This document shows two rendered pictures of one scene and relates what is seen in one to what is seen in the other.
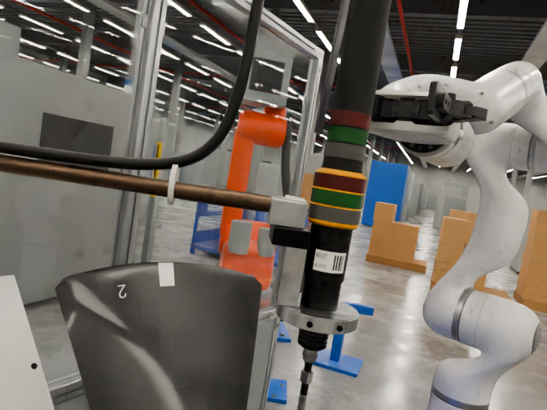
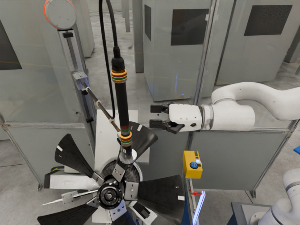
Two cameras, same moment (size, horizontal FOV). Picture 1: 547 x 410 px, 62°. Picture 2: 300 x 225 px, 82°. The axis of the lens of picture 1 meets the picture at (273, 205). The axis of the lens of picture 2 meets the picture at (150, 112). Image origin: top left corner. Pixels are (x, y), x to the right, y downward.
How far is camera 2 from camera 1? 0.71 m
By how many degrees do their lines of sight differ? 65
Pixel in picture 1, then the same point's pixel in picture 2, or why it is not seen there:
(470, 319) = (291, 193)
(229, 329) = (141, 146)
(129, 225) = (197, 90)
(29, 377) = not seen: hidden behind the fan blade
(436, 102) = (152, 125)
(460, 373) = (279, 207)
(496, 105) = (280, 111)
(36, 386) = not seen: hidden behind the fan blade
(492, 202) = not seen: outside the picture
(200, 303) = (140, 137)
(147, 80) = (206, 42)
